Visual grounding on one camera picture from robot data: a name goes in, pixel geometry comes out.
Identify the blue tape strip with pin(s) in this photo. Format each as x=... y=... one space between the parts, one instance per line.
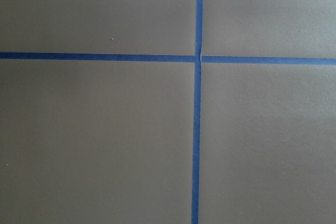
x=78 y=56
x=195 y=129

